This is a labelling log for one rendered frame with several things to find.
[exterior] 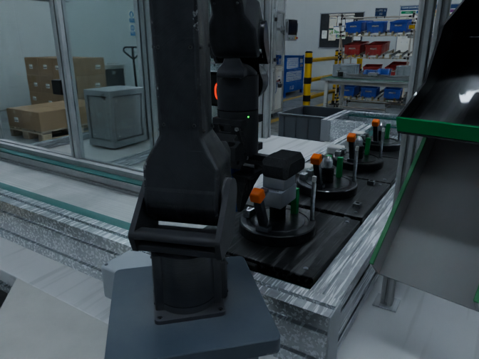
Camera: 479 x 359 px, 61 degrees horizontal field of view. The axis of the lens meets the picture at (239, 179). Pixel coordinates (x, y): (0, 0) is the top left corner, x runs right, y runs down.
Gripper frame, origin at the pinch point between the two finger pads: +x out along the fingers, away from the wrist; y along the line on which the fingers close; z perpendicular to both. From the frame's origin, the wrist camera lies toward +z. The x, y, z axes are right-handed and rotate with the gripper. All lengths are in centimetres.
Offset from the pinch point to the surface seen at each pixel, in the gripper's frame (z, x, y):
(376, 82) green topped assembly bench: -512, 39, -116
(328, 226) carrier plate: -19.6, 12.3, 7.4
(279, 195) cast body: -10.1, 4.0, 1.7
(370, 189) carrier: -43.8, 12.7, 8.3
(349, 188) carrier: -36.6, 10.6, 5.5
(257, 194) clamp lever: -4.7, 2.2, 0.5
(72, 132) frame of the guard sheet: -25, 5, -76
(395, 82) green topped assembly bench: -513, 37, -91
